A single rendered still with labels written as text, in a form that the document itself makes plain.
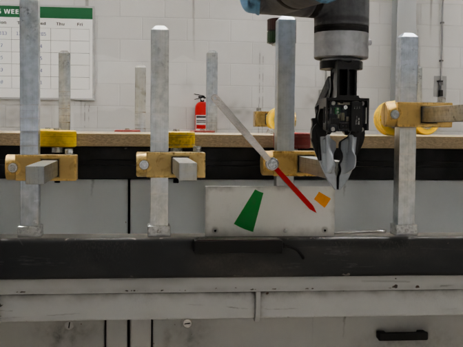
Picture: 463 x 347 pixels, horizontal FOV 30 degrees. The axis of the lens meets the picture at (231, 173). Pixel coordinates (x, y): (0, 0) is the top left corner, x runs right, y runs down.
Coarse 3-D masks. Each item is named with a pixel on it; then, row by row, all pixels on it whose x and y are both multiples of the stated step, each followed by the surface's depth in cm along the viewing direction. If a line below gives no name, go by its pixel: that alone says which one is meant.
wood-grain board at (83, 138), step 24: (0, 144) 184; (96, 144) 187; (120, 144) 187; (144, 144) 188; (216, 144) 189; (240, 144) 190; (264, 144) 191; (336, 144) 192; (384, 144) 194; (432, 144) 195; (456, 144) 196
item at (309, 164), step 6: (300, 156) 170; (306, 156) 169; (312, 156) 170; (300, 162) 169; (306, 162) 164; (312, 162) 158; (318, 162) 153; (336, 162) 146; (300, 168) 169; (306, 168) 164; (312, 168) 158; (318, 168) 153; (336, 168) 146; (312, 174) 158; (318, 174) 153; (324, 174) 148; (336, 174) 146
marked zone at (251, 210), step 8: (256, 192) 171; (248, 200) 171; (256, 200) 171; (248, 208) 171; (256, 208) 171; (240, 216) 171; (248, 216) 171; (256, 216) 171; (240, 224) 171; (248, 224) 171
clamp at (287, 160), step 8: (272, 152) 172; (280, 152) 171; (288, 152) 171; (296, 152) 171; (304, 152) 171; (312, 152) 172; (264, 160) 171; (280, 160) 171; (288, 160) 171; (296, 160) 171; (264, 168) 171; (280, 168) 171; (288, 168) 171; (296, 168) 171
